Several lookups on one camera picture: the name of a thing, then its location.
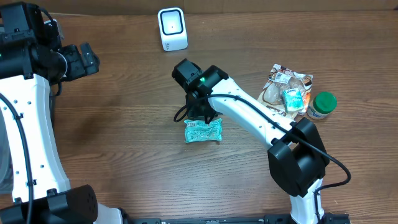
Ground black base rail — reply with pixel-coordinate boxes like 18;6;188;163
128;213;351;224

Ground brown snack pouch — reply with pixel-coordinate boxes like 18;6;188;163
257;64;313;119

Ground teal tissue pack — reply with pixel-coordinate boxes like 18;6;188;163
282;88;304;112

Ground grey plastic basket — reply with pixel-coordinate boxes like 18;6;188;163
0;113;13;195

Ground teal snack bar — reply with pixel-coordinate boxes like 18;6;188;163
184;118;223;143

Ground orange tissue pack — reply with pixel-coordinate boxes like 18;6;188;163
298;92;311;116

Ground green capped bottle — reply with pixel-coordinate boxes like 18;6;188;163
307;91;337;119

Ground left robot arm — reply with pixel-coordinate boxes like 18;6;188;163
1;2;129;223

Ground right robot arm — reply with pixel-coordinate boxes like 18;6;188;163
172;59;330;223

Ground white barcode scanner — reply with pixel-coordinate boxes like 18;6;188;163
157;7;188;52

